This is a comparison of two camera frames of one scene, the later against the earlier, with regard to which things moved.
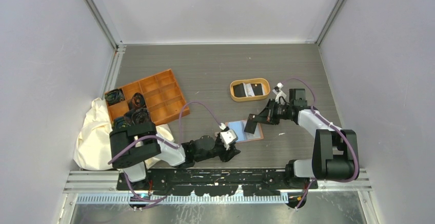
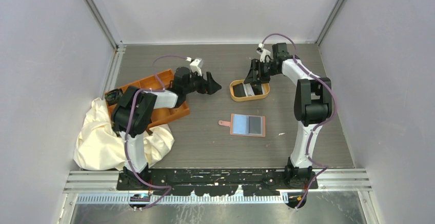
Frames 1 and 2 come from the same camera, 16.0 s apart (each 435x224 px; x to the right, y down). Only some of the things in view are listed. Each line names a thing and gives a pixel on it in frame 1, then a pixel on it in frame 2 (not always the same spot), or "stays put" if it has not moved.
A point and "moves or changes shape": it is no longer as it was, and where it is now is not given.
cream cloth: x=92 y=151 stays put
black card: x=239 y=90 stays put
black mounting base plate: x=215 y=181 stays put
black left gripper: x=227 y=154 to x=208 y=86
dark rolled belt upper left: x=114 y=96 stays put
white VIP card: x=250 y=91 stays put
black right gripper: x=267 y=116 to x=252 y=77
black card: x=251 y=124 moves or changes shape
